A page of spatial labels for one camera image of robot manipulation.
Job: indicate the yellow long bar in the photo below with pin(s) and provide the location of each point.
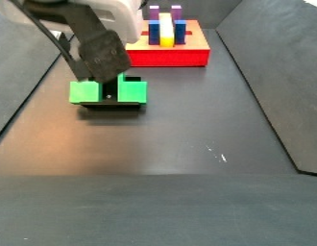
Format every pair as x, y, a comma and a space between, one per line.
166, 29

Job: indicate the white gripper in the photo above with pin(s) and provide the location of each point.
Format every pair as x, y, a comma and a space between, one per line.
121, 15

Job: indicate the purple right post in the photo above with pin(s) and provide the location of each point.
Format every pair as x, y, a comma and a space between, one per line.
154, 9

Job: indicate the red base board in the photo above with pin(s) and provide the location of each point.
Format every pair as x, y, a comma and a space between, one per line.
190, 54

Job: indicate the purple left post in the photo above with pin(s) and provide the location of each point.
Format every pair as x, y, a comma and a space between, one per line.
177, 12

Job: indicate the green U-shaped block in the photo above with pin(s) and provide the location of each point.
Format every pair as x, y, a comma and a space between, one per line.
86, 91

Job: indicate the dark blue right post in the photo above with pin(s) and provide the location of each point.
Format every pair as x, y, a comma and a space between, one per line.
154, 32

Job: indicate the dark blue post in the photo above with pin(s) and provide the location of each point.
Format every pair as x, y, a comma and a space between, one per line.
154, 32
179, 31

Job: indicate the purple post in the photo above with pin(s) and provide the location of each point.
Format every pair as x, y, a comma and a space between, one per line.
177, 12
154, 9

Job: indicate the dark blue left post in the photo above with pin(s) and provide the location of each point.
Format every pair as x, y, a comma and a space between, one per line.
179, 31

